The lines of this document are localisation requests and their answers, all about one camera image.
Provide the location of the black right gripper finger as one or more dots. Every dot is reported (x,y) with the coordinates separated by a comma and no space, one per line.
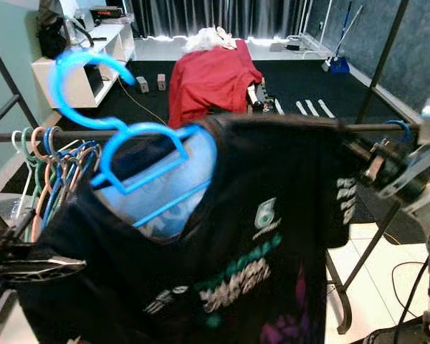
(362,154)

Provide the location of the blue mop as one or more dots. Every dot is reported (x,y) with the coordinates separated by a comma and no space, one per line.
(339,64)

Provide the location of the navy printed t-shirt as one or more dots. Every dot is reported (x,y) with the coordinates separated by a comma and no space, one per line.
(279,186)

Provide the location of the black curtain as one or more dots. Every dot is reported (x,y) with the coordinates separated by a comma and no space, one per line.
(215,16)

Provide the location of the white plastic bag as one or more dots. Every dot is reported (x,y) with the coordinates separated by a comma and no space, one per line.
(208,39)

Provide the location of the small grey box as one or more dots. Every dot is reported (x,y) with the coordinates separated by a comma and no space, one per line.
(161,82)
(142,85)

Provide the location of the black backpack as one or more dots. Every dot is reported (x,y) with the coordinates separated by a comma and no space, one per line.
(54,36)

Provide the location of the black chair seat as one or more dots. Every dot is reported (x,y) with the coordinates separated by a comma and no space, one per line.
(394,337)

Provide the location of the blue plastic clothes hanger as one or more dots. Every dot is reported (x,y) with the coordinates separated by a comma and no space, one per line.
(55,89)

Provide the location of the black clothes rack rail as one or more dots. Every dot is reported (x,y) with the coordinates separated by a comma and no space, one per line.
(0,136)

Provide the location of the red black device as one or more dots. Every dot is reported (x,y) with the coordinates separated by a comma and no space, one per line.
(106,13)

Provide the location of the black power strip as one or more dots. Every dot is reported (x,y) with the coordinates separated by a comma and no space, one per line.
(259,97)

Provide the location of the red cloth cover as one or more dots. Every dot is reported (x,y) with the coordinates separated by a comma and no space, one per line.
(211,82)

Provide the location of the white floor tape strip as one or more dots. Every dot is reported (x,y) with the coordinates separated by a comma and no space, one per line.
(313,107)
(326,108)
(302,107)

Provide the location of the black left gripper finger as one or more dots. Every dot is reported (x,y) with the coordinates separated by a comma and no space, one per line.
(39,269)

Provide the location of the white shelf unit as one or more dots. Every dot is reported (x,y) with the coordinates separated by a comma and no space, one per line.
(57,79)

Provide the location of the black floor mat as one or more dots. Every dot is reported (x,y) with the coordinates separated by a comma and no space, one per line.
(301,82)

